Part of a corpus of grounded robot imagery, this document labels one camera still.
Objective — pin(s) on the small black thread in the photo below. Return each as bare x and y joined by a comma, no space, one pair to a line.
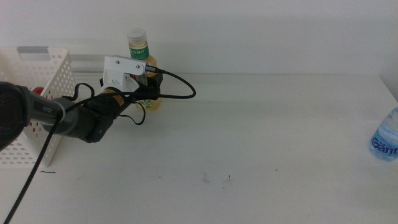
48,172

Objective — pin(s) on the clear water bottle blue label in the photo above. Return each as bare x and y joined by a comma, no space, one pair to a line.
385,140

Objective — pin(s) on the white perforated plastic basket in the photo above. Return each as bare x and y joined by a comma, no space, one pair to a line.
59,65

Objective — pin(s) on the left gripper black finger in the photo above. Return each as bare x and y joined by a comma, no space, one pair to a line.
155,81

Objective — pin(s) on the grey wall rail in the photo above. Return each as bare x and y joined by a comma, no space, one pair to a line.
90,58

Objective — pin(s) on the yellow tea bottle green label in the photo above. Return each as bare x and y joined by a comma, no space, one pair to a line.
136,37

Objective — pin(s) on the red soda can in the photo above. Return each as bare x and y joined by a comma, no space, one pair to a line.
38,90

